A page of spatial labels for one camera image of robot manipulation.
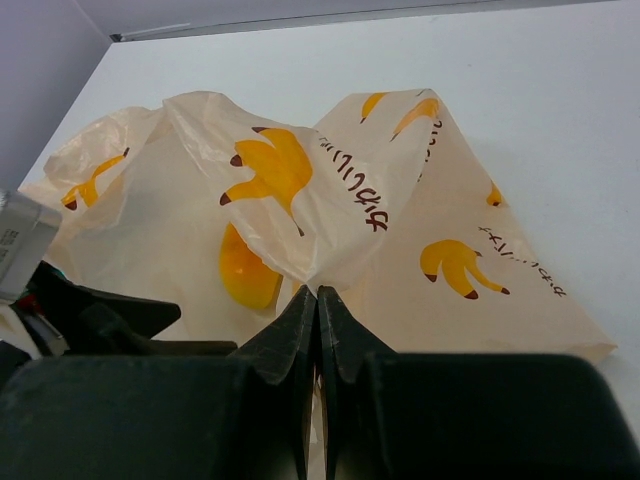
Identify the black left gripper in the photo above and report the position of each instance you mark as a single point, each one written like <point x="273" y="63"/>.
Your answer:
<point x="220" y="413"/>

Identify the banana print plastic bag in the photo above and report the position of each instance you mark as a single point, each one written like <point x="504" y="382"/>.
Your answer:
<point x="382" y="200"/>

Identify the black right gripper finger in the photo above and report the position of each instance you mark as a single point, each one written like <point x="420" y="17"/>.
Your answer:
<point x="392" y="415"/>

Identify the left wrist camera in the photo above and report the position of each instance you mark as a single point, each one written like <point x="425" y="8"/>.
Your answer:
<point x="27" y="230"/>

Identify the yellow fake mango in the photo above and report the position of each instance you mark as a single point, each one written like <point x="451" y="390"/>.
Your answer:
<point x="247" y="279"/>

